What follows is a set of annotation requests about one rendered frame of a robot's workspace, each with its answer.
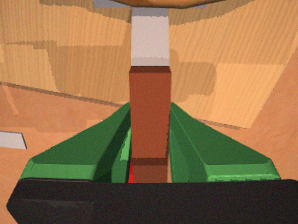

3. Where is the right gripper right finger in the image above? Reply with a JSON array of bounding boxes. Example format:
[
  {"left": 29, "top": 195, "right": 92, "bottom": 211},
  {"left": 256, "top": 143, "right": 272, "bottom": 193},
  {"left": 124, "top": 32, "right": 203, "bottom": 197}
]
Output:
[{"left": 169, "top": 102, "right": 281, "bottom": 183}]

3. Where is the light wooden cutting board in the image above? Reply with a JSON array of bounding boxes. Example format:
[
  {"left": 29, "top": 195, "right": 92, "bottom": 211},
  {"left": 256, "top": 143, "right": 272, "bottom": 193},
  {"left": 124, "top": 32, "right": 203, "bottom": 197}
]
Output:
[{"left": 0, "top": 0, "right": 298, "bottom": 129}]

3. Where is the pizza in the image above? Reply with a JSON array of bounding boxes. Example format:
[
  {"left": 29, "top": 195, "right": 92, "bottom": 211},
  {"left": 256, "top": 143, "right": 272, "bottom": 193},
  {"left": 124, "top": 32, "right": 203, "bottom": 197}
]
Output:
[{"left": 111, "top": 0, "right": 225, "bottom": 9}]

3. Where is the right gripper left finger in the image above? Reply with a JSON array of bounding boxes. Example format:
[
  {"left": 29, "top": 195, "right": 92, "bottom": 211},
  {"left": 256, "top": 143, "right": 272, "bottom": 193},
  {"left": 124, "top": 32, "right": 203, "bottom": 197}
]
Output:
[{"left": 18, "top": 102, "right": 132, "bottom": 183}]

